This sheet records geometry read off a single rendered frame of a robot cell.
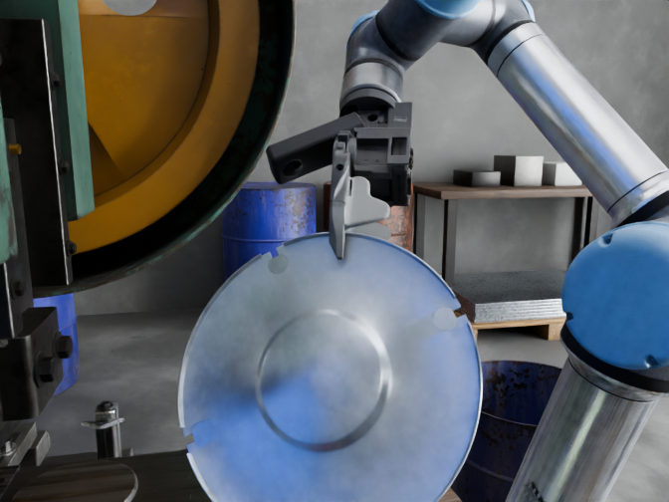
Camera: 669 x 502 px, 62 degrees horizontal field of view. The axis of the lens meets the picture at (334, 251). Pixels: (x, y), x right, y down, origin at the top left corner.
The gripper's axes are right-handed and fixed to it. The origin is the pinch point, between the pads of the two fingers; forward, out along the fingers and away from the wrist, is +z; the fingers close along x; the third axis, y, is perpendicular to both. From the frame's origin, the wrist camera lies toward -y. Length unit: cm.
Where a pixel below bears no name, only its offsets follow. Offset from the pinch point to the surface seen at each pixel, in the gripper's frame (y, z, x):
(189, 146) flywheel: -27.1, -27.4, 13.5
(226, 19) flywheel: -21.2, -42.3, 1.8
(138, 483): -21.2, 20.7, 16.0
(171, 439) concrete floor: -85, -21, 169
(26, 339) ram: -26.4, 12.7, -3.3
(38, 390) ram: -26.4, 16.0, 1.1
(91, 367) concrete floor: -158, -64, 212
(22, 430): -45, 14, 27
